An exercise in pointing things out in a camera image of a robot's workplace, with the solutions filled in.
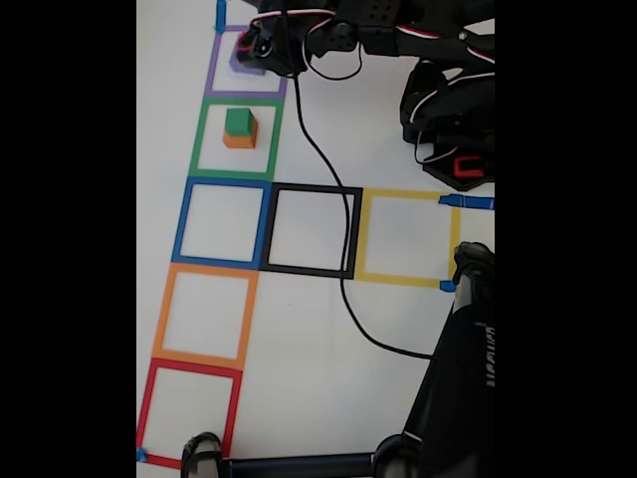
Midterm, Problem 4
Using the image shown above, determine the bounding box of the green square frame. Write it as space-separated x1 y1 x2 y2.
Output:
188 97 285 181

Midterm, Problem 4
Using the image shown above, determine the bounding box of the black tripod stand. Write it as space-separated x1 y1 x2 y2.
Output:
180 241 496 478

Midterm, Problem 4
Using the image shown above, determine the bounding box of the black square frame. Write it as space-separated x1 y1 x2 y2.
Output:
258 181 363 280

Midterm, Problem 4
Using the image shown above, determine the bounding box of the large purple square block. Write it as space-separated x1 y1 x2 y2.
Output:
229 42 268 78

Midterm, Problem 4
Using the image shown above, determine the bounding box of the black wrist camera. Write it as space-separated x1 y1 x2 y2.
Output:
248 24 308 77

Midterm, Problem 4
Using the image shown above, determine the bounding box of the orange square block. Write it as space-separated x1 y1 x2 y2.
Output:
222 118 259 149

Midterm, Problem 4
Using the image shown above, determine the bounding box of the purple square frame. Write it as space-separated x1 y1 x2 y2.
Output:
203 24 295 101

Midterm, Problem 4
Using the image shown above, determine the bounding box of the green square block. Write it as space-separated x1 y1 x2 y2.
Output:
224 108 256 136

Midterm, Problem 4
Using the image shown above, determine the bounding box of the red square frame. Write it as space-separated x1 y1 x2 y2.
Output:
136 357 244 470

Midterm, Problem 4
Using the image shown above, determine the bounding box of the yellow square frame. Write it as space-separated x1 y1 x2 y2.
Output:
353 187 462 290

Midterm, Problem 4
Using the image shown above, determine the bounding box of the blue square frame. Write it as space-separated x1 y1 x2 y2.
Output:
171 176 274 272

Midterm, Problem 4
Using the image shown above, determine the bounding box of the black camera cable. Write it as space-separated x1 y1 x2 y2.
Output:
278 9 440 359

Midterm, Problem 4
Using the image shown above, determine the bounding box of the orange square frame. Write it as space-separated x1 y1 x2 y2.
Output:
152 262 261 370

